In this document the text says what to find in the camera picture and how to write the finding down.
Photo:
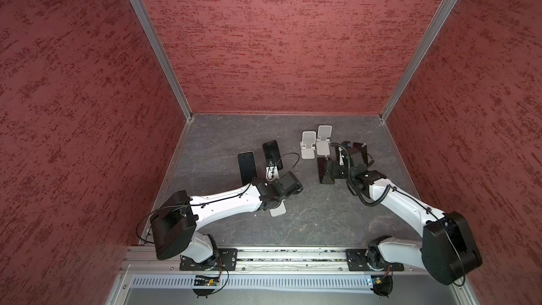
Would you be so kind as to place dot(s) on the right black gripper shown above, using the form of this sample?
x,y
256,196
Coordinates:
x,y
335,164

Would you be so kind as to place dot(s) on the white phone stand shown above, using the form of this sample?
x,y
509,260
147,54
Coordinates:
x,y
323,140
308,145
278,211

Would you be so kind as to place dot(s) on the black phone with right sticker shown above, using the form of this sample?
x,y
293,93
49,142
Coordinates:
x,y
362,153

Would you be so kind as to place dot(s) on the black phone back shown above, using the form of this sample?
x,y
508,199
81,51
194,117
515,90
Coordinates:
x,y
272,154

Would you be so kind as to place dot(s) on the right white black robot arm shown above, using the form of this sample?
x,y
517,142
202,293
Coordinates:
x,y
446,247

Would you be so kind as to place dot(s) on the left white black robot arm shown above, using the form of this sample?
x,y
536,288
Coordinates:
x,y
175,225

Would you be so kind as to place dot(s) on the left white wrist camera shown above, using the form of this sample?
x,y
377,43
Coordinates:
x,y
271,171

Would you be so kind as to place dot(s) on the aluminium front rail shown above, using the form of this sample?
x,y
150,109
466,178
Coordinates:
x,y
253,260

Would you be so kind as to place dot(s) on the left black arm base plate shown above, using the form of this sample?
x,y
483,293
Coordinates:
x,y
222,260

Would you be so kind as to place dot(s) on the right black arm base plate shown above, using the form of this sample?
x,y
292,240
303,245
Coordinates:
x,y
355,260

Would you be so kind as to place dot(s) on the white slotted cable duct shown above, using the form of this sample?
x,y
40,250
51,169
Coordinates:
x,y
295,283

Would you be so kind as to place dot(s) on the right aluminium corner post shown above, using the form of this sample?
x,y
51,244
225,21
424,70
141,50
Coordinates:
x,y
437,22

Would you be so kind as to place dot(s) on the aluminium corner post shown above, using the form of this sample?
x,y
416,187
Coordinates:
x,y
161,55
437,22

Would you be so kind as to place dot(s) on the left aluminium corner post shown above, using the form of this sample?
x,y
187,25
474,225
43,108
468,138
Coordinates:
x,y
161,55

